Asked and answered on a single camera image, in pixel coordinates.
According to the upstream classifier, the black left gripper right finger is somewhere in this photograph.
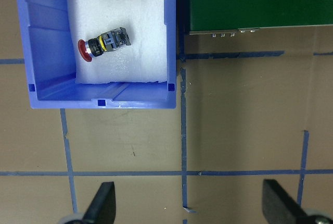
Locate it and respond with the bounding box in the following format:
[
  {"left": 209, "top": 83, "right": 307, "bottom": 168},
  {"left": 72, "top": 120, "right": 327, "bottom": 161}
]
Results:
[{"left": 262, "top": 179, "right": 307, "bottom": 224}]

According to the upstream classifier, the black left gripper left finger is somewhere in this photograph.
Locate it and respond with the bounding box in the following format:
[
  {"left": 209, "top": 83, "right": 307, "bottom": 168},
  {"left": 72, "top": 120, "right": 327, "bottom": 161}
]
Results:
[{"left": 82, "top": 182, "right": 116, "bottom": 224}]

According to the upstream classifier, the red push button switch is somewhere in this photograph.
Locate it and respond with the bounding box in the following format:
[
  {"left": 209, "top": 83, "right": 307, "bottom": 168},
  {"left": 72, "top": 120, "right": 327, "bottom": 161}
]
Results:
[{"left": 78, "top": 27, "right": 131, "bottom": 63}]

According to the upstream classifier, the white foam pad left bin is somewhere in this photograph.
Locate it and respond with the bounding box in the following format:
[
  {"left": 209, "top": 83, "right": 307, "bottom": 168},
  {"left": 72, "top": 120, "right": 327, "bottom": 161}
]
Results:
[{"left": 67, "top": 0, "right": 167, "bottom": 84}]

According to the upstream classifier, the green conveyor belt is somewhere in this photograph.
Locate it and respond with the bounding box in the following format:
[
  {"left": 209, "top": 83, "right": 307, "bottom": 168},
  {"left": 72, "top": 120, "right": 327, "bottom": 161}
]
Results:
[{"left": 185, "top": 0, "right": 332, "bottom": 32}]

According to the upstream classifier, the blue left plastic bin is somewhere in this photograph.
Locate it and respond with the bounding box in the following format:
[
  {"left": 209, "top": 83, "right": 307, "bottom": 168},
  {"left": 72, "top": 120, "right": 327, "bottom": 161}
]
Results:
[{"left": 17, "top": 0, "right": 176, "bottom": 109}]

